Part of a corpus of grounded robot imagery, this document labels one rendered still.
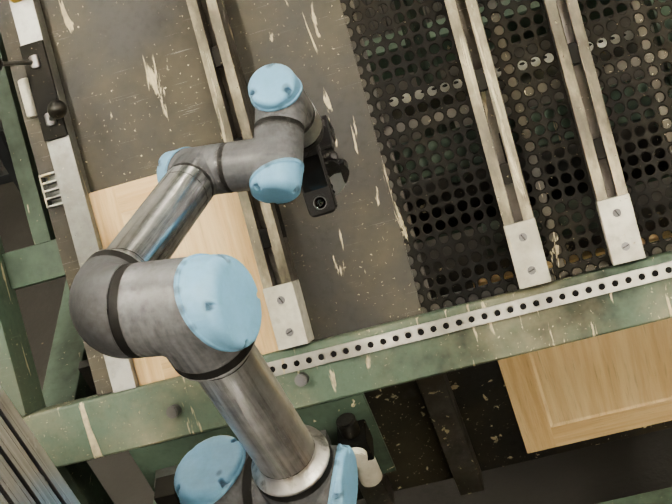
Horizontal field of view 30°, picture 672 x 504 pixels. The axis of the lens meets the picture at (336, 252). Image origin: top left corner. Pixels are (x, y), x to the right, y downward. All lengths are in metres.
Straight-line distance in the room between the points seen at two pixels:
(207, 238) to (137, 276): 1.06
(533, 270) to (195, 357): 1.05
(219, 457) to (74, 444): 0.85
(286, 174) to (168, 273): 0.37
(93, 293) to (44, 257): 1.20
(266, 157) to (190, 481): 0.48
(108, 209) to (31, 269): 0.24
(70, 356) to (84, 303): 1.43
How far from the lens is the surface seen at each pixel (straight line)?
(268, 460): 1.70
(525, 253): 2.41
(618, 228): 2.41
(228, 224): 2.53
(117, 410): 2.60
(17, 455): 1.58
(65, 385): 2.89
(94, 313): 1.51
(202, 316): 1.45
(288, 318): 2.46
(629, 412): 2.98
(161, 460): 2.63
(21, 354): 2.72
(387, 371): 2.47
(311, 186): 1.98
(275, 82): 1.83
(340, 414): 2.53
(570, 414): 2.96
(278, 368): 2.50
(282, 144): 1.81
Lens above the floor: 2.52
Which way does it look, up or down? 37 degrees down
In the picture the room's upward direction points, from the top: 22 degrees counter-clockwise
